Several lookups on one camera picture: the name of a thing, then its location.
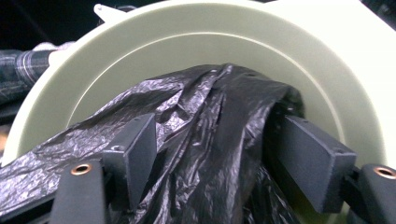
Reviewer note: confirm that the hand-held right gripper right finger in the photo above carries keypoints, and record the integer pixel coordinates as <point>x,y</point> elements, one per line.
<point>314,165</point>

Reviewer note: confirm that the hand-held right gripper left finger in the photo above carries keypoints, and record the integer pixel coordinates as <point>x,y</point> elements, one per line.
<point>134,161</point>

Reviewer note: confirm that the black plastic trash bag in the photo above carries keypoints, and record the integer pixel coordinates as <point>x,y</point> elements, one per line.
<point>199,130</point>

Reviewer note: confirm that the pale green trash bin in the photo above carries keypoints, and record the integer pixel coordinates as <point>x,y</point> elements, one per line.
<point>199,40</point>

